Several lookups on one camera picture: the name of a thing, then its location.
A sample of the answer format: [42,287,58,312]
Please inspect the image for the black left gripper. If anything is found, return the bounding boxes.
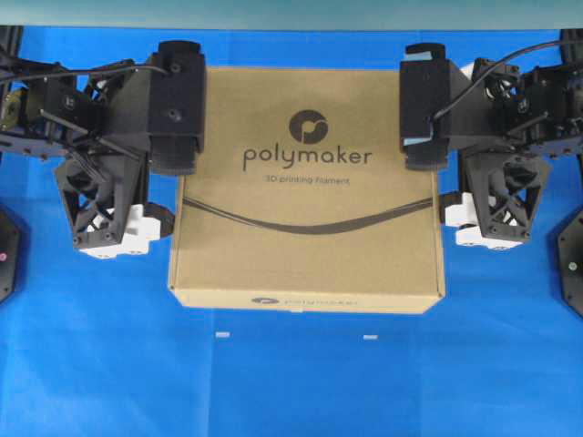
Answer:
[93,40,206,175]

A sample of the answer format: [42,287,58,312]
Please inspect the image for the polymaker cardboard box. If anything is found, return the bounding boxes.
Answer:
[169,67,445,314]

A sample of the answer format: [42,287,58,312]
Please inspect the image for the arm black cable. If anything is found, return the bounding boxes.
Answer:
[425,38,583,125]
[0,63,170,86]

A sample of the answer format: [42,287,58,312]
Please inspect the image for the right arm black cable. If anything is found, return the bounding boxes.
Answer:
[425,38,583,125]

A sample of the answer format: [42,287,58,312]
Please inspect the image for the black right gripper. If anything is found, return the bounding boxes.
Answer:
[399,43,495,171]

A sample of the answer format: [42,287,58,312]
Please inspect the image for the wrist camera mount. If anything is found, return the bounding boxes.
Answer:
[55,151,175,259]
[440,149,550,250]

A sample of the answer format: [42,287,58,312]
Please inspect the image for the blue table cloth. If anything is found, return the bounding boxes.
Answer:
[0,25,583,437]

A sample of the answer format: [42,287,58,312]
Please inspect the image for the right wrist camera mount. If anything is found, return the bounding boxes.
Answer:
[440,149,550,250]

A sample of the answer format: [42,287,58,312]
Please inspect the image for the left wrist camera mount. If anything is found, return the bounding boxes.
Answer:
[55,151,175,259]

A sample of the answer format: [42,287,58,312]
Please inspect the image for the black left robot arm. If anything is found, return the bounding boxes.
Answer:
[1,25,206,174]

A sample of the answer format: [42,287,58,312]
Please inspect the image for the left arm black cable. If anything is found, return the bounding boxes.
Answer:
[0,63,170,86]

